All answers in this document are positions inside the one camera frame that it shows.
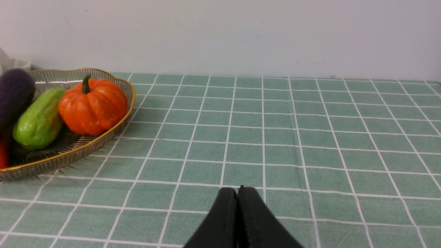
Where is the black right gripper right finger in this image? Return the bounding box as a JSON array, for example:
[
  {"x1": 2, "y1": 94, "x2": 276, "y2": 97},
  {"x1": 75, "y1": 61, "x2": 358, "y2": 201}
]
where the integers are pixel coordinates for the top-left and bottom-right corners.
[{"x1": 237, "y1": 185, "x2": 303, "y2": 248}]

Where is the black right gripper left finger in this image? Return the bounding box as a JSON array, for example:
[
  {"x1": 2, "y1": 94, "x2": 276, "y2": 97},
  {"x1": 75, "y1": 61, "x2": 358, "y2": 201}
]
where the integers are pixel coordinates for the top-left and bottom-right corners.
[{"x1": 184, "y1": 187, "x2": 238, "y2": 248}]

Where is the white cloth bag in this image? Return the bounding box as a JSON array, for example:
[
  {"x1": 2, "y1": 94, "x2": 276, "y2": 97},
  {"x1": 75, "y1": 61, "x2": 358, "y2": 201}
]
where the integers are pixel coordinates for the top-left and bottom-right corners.
[{"x1": 0, "y1": 48, "x2": 31, "y2": 75}]

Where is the green checkered tablecloth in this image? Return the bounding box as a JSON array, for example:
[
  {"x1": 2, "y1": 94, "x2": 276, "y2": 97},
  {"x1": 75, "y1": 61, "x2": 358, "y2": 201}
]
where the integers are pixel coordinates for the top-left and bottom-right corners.
[{"x1": 1, "y1": 73, "x2": 441, "y2": 248}]

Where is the gold-rimmed glass basket plate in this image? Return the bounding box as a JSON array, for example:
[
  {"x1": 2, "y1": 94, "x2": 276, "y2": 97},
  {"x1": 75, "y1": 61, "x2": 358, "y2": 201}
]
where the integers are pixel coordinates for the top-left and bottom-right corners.
[{"x1": 1, "y1": 68, "x2": 136, "y2": 182}]

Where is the orange toy pumpkin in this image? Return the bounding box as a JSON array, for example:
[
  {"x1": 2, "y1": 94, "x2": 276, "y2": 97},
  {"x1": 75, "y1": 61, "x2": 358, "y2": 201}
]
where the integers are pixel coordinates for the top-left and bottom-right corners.
[{"x1": 58, "y1": 75, "x2": 128, "y2": 136}]

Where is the green toy cucumber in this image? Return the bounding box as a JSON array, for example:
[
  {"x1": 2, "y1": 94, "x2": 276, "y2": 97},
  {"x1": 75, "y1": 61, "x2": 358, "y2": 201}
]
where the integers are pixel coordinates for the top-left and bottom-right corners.
[{"x1": 12, "y1": 88, "x2": 66, "y2": 151}]

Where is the orange toy carrot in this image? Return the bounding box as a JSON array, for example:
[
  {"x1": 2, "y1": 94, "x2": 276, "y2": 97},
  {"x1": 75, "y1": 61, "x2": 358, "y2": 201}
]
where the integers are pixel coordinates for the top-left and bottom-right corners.
[{"x1": 0, "y1": 136, "x2": 10, "y2": 169}]

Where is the purple toy eggplant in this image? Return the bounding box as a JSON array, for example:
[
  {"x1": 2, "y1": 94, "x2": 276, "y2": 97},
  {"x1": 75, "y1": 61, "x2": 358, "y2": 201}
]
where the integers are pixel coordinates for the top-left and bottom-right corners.
[{"x1": 0, "y1": 69, "x2": 36, "y2": 132}]

